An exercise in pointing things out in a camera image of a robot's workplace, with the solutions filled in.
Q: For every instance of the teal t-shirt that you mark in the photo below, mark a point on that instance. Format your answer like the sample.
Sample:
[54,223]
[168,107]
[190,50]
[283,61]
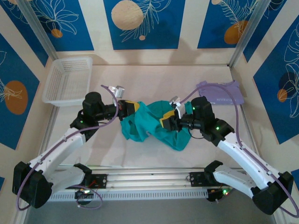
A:
[151,126]

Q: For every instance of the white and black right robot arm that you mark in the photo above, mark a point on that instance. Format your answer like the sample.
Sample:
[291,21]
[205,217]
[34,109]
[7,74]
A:
[245,158]

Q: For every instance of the white plastic basket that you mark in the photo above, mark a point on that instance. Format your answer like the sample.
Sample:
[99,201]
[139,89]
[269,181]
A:
[50,88]

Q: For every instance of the white table cover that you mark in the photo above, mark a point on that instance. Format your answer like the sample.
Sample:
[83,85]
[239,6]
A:
[144,156]

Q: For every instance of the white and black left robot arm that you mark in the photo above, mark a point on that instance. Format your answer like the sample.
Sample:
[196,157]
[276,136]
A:
[58,151]

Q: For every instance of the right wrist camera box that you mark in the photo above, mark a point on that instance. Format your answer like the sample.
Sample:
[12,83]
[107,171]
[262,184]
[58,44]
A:
[175,100]

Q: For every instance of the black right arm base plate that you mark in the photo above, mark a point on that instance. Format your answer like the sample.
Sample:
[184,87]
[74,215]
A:
[195,178]

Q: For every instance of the aluminium mounting rail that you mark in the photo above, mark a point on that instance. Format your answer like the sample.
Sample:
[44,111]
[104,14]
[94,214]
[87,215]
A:
[151,177]

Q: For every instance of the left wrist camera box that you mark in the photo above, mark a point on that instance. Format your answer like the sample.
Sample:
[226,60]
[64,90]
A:
[119,91]

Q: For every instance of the aluminium frame post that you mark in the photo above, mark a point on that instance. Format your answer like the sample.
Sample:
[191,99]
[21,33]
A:
[250,25]
[36,25]

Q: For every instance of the folded lavender t-shirt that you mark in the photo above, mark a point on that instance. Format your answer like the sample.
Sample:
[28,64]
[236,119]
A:
[226,93]

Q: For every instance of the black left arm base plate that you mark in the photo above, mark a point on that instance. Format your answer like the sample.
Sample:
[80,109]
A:
[101,180]

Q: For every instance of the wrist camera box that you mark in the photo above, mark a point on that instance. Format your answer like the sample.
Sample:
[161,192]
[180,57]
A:
[175,100]
[119,91]

